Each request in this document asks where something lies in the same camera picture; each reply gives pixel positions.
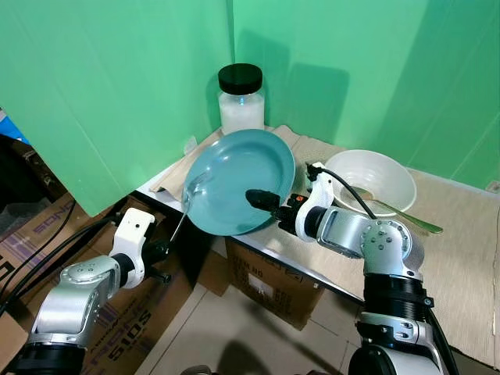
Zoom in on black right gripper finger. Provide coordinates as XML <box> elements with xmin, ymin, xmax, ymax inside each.
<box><xmin>245</xmin><ymin>188</ymin><xmax>284</xmax><ymax>213</ymax></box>

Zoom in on teal round plate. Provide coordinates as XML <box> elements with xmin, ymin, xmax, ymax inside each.
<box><xmin>183</xmin><ymin>129</ymin><xmax>297</xmax><ymax>238</ymax></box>

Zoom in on silver metal fork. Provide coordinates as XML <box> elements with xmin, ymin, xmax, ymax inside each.
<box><xmin>171</xmin><ymin>173</ymin><xmax>210</xmax><ymax>244</ymax></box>

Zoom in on small brown cardboard box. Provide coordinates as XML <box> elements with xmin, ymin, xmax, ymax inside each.
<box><xmin>225</xmin><ymin>237</ymin><xmax>327</xmax><ymax>331</ymax></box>

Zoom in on glass jar with black lid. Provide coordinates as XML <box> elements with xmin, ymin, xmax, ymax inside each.
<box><xmin>216</xmin><ymin>63</ymin><xmax>266</xmax><ymax>136</ymax></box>

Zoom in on white ceramic bowl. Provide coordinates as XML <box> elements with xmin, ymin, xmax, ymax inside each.
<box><xmin>322</xmin><ymin>149</ymin><xmax>418</xmax><ymax>218</ymax></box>

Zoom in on gold metal spoon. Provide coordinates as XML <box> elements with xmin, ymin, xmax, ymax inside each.
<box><xmin>351</xmin><ymin>185</ymin><xmax>445</xmax><ymax>235</ymax></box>

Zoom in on narrow green backdrop panel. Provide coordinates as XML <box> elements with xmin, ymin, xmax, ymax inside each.
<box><xmin>0</xmin><ymin>0</ymin><xmax>236</xmax><ymax>219</ymax></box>

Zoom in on wide green backdrop panel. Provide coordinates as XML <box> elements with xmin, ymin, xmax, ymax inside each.
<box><xmin>231</xmin><ymin>0</ymin><xmax>500</xmax><ymax>193</ymax></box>

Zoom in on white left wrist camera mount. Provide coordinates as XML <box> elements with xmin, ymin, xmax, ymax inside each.
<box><xmin>109</xmin><ymin>209</ymin><xmax>156</xmax><ymax>290</ymax></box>

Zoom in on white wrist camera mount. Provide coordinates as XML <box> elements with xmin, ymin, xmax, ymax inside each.
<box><xmin>295</xmin><ymin>163</ymin><xmax>339</xmax><ymax>240</ymax></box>
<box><xmin>109</xmin><ymin>209</ymin><xmax>156</xmax><ymax>290</ymax></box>

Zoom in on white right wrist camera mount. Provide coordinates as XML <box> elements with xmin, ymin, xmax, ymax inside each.
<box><xmin>295</xmin><ymin>163</ymin><xmax>339</xmax><ymax>240</ymax></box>

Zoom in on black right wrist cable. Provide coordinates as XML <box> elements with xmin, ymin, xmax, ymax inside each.
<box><xmin>305</xmin><ymin>162</ymin><xmax>378</xmax><ymax>220</ymax></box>

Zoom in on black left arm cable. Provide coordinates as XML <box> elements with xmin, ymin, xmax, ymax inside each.
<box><xmin>0</xmin><ymin>212</ymin><xmax>120</xmax><ymax>317</ymax></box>

